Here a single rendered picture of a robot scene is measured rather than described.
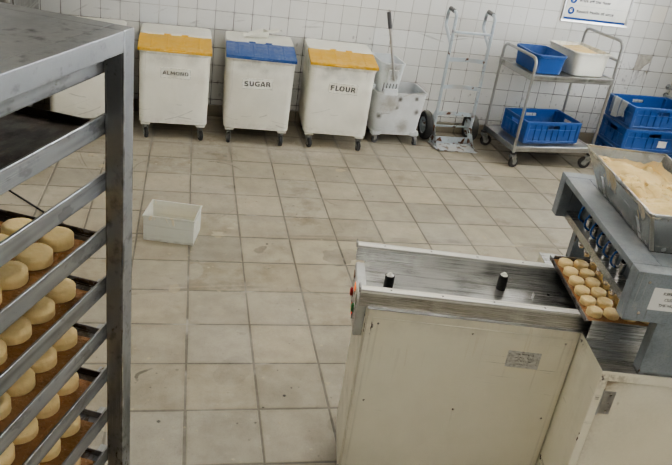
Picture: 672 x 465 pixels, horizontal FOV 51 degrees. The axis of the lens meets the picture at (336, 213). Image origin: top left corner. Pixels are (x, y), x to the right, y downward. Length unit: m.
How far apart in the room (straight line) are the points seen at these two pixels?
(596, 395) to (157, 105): 4.14
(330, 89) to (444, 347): 3.60
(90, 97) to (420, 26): 2.80
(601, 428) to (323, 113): 3.87
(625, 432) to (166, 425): 1.69
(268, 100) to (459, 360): 3.61
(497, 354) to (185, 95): 3.77
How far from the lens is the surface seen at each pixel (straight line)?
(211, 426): 3.00
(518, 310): 2.32
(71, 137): 1.00
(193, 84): 5.56
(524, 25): 6.72
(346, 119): 5.76
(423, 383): 2.43
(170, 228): 4.17
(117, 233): 1.13
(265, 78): 5.56
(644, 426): 2.48
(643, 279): 2.13
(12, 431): 1.08
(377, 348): 2.33
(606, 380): 2.31
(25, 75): 0.84
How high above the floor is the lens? 2.05
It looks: 26 degrees down
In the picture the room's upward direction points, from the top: 8 degrees clockwise
